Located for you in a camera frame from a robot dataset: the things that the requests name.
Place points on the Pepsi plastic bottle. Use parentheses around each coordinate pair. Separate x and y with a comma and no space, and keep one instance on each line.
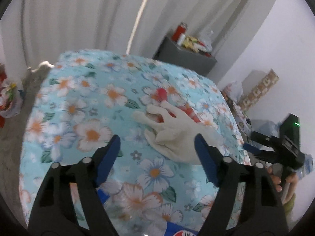
(178,230)

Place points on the red thermos flask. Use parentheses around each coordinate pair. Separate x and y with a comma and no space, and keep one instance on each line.
(181,29)

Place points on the grey bedside cabinet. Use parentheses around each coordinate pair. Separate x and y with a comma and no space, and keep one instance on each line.
(170,52)

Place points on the patterned rolled mat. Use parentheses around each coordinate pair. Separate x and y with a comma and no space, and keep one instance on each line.
(255,86)

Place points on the floral blue quilt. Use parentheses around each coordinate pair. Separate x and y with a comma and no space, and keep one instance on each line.
(89,96)

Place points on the clear plastic bag on cabinet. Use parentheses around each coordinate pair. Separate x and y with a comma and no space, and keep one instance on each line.
(205,38)

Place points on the white plastic bag by wall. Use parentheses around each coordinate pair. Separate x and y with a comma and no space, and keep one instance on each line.
(234,91)

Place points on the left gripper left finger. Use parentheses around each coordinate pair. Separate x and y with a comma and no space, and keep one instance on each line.
(53,212)

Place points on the white cotton glove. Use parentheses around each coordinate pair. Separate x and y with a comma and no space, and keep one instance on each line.
(171,132)

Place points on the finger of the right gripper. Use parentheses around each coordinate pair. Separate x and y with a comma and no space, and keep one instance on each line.
(260,140)
(263,155)

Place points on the right hand of person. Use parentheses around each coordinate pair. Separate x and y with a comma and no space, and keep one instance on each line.
(287,188)

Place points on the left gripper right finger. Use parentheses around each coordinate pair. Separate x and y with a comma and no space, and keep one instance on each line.
(262,212)

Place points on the white small bottle on cabinet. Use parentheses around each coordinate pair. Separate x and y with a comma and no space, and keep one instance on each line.
(181,39)

